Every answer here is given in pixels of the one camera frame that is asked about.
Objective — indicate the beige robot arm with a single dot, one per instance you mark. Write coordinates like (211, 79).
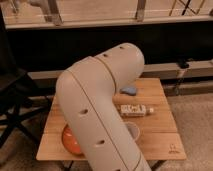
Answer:
(85, 95)

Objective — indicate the blue eraser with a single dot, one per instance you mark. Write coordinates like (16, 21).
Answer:
(129, 90)

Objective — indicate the ceramic cup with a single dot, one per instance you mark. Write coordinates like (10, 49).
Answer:
(133, 130)

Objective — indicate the white labelled bottle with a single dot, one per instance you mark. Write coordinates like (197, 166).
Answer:
(135, 110)

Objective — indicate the orange bowl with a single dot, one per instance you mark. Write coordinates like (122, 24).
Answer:
(69, 141)

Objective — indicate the wooden folding table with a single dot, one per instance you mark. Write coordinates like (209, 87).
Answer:
(159, 138)

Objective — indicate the black folding chair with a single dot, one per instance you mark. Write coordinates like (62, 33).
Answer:
(16, 87)

